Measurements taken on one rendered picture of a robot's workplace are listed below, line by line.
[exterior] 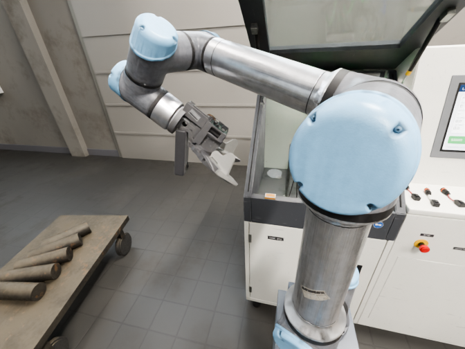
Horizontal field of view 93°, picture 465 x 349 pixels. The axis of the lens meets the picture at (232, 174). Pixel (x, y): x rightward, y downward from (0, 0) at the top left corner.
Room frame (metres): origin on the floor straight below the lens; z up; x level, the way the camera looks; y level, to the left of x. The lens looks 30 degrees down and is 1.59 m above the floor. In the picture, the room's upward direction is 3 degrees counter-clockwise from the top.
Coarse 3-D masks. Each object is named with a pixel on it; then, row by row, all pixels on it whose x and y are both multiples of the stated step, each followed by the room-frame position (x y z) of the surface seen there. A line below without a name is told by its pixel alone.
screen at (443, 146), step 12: (456, 84) 0.96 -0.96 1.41; (456, 96) 0.95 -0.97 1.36; (444, 108) 0.94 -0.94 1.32; (456, 108) 0.93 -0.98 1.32; (444, 120) 0.93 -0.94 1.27; (456, 120) 0.92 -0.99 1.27; (444, 132) 0.91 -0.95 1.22; (456, 132) 0.90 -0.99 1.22; (444, 144) 0.90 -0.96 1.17; (456, 144) 0.89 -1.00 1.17; (432, 156) 0.89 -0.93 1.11; (444, 156) 0.88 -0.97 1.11; (456, 156) 0.87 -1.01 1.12
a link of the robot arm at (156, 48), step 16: (144, 16) 0.46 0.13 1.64; (144, 32) 0.43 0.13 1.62; (160, 32) 0.45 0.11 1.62; (176, 32) 0.52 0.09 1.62; (144, 48) 0.44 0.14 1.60; (160, 48) 0.44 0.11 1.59; (176, 48) 0.49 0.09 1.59; (128, 64) 0.47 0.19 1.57; (144, 64) 0.45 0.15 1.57; (160, 64) 0.46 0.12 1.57; (176, 64) 0.49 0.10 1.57; (144, 80) 0.47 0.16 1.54; (160, 80) 0.48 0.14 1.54
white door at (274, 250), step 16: (256, 224) 0.86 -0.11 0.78; (256, 240) 0.86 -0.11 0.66; (272, 240) 0.84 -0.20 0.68; (288, 240) 0.82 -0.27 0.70; (368, 240) 0.72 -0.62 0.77; (384, 240) 0.70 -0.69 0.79; (256, 256) 0.86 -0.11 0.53; (272, 256) 0.84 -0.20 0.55; (288, 256) 0.81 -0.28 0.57; (368, 256) 0.71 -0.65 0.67; (256, 272) 0.86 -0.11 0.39; (272, 272) 0.84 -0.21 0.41; (288, 272) 0.81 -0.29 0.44; (368, 272) 0.71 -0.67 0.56; (256, 288) 0.86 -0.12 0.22; (272, 288) 0.83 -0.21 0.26; (352, 304) 0.71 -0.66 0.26
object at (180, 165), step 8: (176, 136) 0.48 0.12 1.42; (184, 136) 0.48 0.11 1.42; (176, 144) 0.48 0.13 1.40; (184, 144) 0.48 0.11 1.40; (176, 152) 0.48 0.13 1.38; (184, 152) 0.48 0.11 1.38; (176, 160) 0.48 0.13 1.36; (184, 160) 0.48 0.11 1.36; (176, 168) 0.47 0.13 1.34; (184, 168) 0.48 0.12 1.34
